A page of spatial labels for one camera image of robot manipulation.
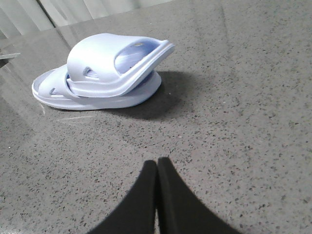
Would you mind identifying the pale pleated curtain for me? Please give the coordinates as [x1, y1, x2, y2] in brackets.
[0, 0, 167, 39]

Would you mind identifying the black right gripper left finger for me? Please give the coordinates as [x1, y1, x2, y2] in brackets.
[89, 160, 156, 234]

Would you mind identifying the light blue slipper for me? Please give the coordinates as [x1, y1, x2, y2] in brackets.
[67, 33, 175, 98]
[31, 65, 161, 111]

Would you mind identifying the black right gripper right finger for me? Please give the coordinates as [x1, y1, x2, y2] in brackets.
[157, 157, 239, 234]

